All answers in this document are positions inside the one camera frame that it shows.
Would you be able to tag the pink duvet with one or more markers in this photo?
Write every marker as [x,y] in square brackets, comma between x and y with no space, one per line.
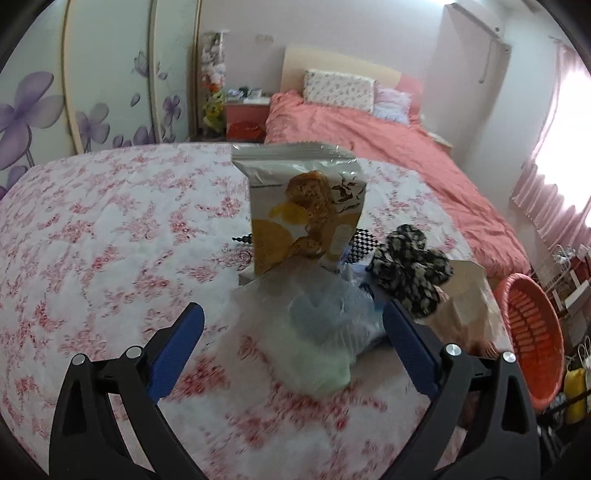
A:
[392,152]

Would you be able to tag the brown paper bag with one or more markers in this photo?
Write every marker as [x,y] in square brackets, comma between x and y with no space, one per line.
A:
[466,304]

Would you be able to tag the wardrobe with purple flower doors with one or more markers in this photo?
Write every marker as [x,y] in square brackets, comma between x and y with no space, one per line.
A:
[92,69]

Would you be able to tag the orange plastic basket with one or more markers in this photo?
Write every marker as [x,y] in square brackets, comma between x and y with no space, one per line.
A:
[531,332]

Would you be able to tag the beige nightstand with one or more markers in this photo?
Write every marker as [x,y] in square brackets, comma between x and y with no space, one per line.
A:
[441,137]

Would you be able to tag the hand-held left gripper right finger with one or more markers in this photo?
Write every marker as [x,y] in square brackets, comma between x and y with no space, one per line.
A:
[407,339]

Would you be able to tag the white storage rack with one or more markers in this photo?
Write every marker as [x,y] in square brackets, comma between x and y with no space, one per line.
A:
[570,277]

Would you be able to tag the black checkered headband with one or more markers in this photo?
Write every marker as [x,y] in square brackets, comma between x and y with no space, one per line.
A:
[364,244]

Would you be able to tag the pink curtain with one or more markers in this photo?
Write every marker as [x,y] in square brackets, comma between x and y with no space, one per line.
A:
[549,184]

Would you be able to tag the yellow and silver snack bag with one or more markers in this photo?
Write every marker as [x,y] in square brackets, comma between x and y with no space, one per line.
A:
[304,207]

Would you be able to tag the beige and pink headboard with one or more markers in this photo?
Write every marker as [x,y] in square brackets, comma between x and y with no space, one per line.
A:
[295,60]

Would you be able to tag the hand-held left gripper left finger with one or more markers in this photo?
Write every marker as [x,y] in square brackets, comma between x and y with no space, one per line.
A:
[178,341]

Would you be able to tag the floral pillow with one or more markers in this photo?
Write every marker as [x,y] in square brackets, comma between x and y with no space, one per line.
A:
[339,90]

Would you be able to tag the white paper bag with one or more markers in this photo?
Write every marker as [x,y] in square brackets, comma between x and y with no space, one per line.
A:
[585,353]

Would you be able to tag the pink nightstand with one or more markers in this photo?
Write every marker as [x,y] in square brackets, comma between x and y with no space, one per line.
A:
[244,113]

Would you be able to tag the floral tablecloth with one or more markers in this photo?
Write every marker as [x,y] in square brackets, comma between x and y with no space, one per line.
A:
[115,240]

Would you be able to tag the yellow bottle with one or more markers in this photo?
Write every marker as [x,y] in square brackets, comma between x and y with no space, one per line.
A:
[575,392]

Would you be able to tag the yellow plush toy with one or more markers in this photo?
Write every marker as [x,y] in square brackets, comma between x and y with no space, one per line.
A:
[213,110]

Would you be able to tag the clear plastic bag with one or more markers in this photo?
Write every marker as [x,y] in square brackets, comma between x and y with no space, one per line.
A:
[314,332]

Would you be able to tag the pink ruffled pillow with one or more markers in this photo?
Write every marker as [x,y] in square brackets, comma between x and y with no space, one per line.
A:
[392,104]

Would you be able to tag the black and white floral scrunchie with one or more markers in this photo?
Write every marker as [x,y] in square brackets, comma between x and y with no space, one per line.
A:
[411,272]

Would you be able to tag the hanging plush toys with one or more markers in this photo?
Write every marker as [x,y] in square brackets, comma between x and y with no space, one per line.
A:
[214,60]

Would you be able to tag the red bag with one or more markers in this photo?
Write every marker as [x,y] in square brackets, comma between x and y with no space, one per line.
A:
[244,130]

